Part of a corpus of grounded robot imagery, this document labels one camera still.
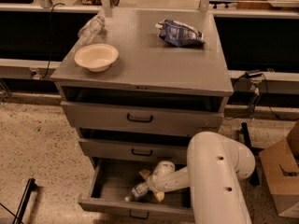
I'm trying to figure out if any grey drawer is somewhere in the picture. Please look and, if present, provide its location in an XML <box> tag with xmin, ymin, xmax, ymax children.
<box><xmin>77</xmin><ymin>128</ymin><xmax>192</xmax><ymax>167</ymax></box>
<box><xmin>78</xmin><ymin>159</ymin><xmax>194</xmax><ymax>223</ymax></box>
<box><xmin>60</xmin><ymin>87</ymin><xmax>224</xmax><ymax>139</ymax></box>

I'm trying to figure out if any blue label plastic bottle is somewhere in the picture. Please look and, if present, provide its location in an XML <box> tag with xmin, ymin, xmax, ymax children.
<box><xmin>124</xmin><ymin>182</ymin><xmax>150</xmax><ymax>202</ymax></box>

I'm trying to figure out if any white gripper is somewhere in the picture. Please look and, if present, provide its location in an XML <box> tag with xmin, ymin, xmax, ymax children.
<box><xmin>139</xmin><ymin>169</ymin><xmax>164</xmax><ymax>203</ymax></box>

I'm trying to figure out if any grey drawer cabinet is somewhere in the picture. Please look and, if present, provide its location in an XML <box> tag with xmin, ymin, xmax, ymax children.
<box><xmin>50</xmin><ymin>8</ymin><xmax>234</xmax><ymax>224</ymax></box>

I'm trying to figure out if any black hanging cable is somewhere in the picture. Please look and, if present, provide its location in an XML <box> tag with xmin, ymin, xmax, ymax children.
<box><xmin>40</xmin><ymin>2</ymin><xmax>66</xmax><ymax>80</ymax></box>

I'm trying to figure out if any grey middle drawer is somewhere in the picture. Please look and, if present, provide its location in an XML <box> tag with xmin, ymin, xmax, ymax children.
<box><xmin>77</xmin><ymin>128</ymin><xmax>192</xmax><ymax>167</ymax></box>

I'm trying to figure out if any blue chip bag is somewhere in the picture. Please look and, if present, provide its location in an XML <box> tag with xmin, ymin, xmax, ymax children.
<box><xmin>155</xmin><ymin>19</ymin><xmax>205</xmax><ymax>48</ymax></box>

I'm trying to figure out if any grey top drawer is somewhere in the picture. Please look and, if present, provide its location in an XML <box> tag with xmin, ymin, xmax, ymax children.
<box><xmin>60</xmin><ymin>87</ymin><xmax>224</xmax><ymax>139</ymax></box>

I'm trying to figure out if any black power adapter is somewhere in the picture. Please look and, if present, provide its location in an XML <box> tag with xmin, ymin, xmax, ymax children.
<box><xmin>245</xmin><ymin>69</ymin><xmax>263</xmax><ymax>78</ymax></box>

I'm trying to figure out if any grey bottom drawer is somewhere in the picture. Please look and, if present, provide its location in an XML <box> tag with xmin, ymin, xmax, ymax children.
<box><xmin>78</xmin><ymin>159</ymin><xmax>194</xmax><ymax>223</ymax></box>

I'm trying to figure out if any white bowl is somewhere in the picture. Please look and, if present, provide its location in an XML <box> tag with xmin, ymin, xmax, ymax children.
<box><xmin>74</xmin><ymin>44</ymin><xmax>119</xmax><ymax>72</ymax></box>

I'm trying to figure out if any cardboard box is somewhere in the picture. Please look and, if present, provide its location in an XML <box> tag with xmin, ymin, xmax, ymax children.
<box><xmin>259</xmin><ymin>122</ymin><xmax>299</xmax><ymax>218</ymax></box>

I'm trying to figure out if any clear crumpled plastic bottle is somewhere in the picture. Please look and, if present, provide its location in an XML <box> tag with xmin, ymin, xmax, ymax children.
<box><xmin>78</xmin><ymin>15</ymin><xmax>105</xmax><ymax>45</ymax></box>

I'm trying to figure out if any black floor bar left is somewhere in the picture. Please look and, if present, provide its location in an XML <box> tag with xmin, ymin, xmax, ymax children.
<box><xmin>12</xmin><ymin>178</ymin><xmax>37</xmax><ymax>224</ymax></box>

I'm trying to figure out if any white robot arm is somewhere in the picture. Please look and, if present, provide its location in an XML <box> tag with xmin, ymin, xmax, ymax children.
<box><xmin>140</xmin><ymin>132</ymin><xmax>255</xmax><ymax>224</ymax></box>

